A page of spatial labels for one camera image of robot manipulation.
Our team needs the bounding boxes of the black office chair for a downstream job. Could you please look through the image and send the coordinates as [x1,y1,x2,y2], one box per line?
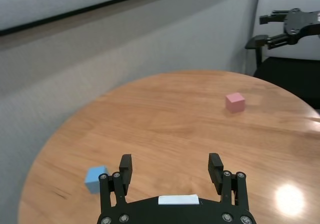
[244,35,320,112]

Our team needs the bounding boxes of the black wall rail strip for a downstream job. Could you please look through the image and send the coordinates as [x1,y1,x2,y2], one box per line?
[0,0,181,37]

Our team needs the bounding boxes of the blue cube block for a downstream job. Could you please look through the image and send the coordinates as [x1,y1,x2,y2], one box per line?
[84,165,110,194]

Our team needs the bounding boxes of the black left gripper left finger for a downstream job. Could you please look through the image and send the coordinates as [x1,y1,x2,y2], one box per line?
[98,153,133,209]

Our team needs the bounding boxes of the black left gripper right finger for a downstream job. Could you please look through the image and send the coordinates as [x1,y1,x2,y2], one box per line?
[208,152,249,207]

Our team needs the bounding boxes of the pink cube block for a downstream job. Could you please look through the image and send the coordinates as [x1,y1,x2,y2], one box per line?
[225,92,245,114]

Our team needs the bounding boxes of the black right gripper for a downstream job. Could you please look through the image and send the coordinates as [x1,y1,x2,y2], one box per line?
[259,8,320,50]

